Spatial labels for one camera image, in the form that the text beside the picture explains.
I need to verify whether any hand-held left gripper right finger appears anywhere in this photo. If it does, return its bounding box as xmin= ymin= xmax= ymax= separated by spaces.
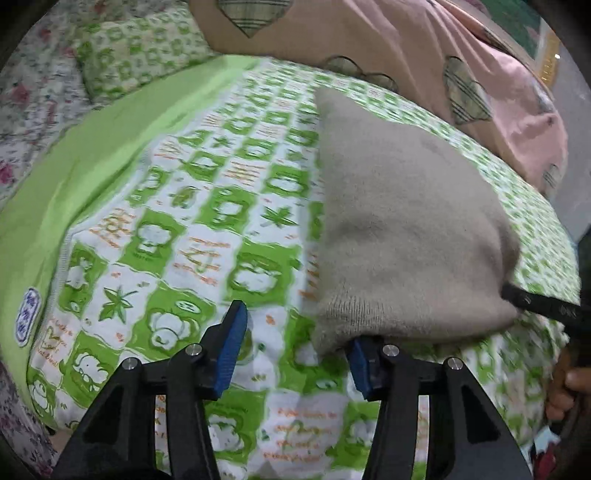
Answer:
xmin=347 ymin=336 xmax=533 ymax=480

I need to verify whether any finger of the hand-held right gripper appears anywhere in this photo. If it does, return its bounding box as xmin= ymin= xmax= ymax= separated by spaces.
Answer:
xmin=501 ymin=283 xmax=591 ymax=326

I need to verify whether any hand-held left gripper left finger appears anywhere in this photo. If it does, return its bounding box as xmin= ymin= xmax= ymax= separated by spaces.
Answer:
xmin=51 ymin=300 xmax=249 ymax=480

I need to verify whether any beige knit sweater brown trim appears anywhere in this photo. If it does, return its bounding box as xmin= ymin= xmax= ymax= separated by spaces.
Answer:
xmin=308 ymin=87 xmax=522 ymax=356

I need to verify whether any person's right hand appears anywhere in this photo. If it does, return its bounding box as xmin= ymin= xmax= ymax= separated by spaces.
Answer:
xmin=545 ymin=342 xmax=583 ymax=422

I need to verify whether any green cartoon print bed sheet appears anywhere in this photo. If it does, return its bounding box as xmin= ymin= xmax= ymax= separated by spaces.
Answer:
xmin=0 ymin=54 xmax=580 ymax=480

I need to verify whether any pink quilt with plaid hearts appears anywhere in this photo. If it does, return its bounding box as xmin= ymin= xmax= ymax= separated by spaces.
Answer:
xmin=189 ymin=0 xmax=568 ymax=195

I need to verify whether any green cartoon print pillow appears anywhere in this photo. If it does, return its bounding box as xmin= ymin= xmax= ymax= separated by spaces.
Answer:
xmin=74 ymin=7 xmax=218 ymax=104

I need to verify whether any floral print bed sheet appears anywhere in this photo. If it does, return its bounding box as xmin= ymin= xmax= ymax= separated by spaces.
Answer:
xmin=0 ymin=18 xmax=93 ymax=480

